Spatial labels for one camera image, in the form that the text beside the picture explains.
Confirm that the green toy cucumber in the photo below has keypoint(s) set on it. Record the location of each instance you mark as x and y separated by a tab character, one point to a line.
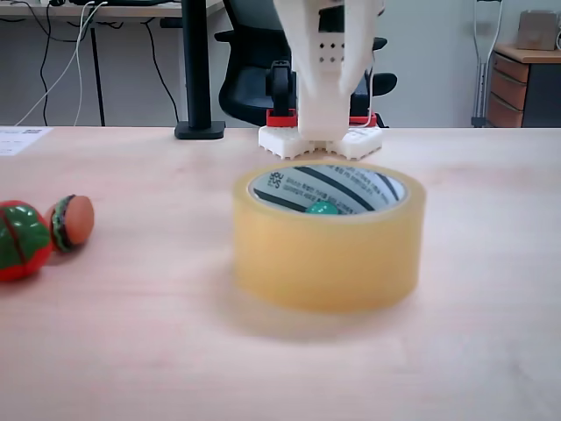
322	209

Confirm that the yellow packing tape roll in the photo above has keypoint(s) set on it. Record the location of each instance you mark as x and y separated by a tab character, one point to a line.
324	263

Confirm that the black office chair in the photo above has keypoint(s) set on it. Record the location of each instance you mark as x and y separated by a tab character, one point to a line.
381	83

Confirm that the black pole stand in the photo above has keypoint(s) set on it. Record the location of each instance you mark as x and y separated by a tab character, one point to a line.
195	66

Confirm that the toy hamburger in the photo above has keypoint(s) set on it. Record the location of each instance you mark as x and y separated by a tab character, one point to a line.
76	219

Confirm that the metal crutch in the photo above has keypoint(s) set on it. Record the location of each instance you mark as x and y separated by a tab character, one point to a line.
480	96

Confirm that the background desk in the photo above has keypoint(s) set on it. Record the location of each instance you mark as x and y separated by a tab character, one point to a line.
131	12

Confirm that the wooden drawer cabinet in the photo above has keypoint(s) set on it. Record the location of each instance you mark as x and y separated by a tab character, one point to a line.
508	87

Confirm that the red toy tomato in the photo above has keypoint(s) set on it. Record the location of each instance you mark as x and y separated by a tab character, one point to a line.
22	263

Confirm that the white printed paper sheet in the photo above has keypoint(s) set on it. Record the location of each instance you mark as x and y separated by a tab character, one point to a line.
17	140

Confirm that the cardboard box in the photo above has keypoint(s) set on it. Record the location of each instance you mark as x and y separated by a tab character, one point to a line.
537	30

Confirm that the white perforated base plate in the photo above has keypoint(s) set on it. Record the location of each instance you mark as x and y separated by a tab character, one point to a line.
355	142

